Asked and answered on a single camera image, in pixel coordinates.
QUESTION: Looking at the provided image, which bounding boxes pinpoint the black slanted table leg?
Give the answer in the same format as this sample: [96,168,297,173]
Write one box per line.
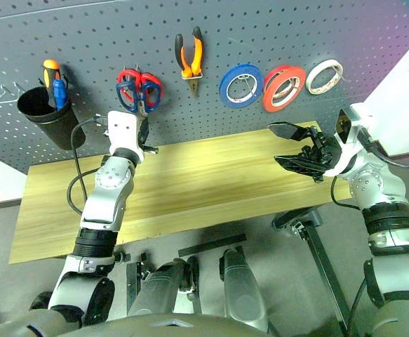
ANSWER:
[272,206,359,337]

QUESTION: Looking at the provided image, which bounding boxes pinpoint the blue tape roll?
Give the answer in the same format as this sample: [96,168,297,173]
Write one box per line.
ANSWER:
[218,63,264,109]

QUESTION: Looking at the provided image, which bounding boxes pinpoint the orange and black pliers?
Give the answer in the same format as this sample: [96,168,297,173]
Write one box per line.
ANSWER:
[174,26,205,98]

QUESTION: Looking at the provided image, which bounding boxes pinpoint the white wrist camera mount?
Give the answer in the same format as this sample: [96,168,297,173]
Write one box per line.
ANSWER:
[105,110,146,164]
[325,104,375,178]

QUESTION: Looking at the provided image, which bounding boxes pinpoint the dark grey perforated pegboard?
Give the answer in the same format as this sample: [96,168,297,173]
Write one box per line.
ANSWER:
[0,0,409,175]

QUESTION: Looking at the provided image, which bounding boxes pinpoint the dark blue handled scissors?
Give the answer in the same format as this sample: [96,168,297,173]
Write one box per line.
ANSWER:
[115,80,160,154]

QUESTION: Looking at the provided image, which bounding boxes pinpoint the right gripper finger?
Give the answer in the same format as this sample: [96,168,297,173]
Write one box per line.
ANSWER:
[274,154,326,180]
[267,121,312,141]

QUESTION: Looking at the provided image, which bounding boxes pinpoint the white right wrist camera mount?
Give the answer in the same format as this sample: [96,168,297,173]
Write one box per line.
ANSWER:
[325,104,375,178]

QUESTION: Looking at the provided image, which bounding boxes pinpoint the grey rounded shape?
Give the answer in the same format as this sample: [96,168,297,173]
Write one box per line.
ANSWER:
[219,245,270,333]
[128,258,200,317]

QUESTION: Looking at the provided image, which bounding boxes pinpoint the blue handled tool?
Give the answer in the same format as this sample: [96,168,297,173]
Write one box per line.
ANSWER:
[52,79,69,112]

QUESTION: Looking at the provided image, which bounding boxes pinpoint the red handled scissors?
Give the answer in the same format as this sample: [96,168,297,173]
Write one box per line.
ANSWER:
[116,69,165,110]

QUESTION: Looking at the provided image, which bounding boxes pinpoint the black cup holder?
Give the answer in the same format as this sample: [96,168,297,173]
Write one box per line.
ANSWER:
[16,86,87,151]

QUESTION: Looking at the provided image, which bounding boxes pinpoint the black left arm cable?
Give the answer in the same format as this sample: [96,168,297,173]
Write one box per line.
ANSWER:
[67,115,109,216]

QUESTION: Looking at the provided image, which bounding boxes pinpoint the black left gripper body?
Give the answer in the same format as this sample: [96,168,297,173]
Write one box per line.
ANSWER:
[137,131,152,150]

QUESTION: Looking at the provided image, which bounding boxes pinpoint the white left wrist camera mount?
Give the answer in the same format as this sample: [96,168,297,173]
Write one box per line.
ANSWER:
[105,110,146,164]

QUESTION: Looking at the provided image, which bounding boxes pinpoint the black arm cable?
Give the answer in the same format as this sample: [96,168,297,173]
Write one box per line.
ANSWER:
[67,115,109,216]
[330,128,409,211]

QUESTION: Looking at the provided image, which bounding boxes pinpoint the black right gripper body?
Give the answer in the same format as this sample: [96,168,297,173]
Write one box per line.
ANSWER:
[300,126,340,183]

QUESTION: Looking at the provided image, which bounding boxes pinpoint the white tape roll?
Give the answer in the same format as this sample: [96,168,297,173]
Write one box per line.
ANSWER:
[304,58,344,95]

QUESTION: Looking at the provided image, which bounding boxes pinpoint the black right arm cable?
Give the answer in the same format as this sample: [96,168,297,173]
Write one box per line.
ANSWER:
[330,128,409,211]

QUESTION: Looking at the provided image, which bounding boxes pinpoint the red tape roll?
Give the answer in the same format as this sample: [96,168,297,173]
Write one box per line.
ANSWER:
[264,65,298,94]
[262,65,307,113]

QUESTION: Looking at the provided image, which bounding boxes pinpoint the black flat metal bar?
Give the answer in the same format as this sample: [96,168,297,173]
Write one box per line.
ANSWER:
[178,234,247,258]

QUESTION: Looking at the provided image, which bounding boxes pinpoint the grey robot torso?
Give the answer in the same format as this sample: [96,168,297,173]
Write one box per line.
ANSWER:
[0,308,271,337]

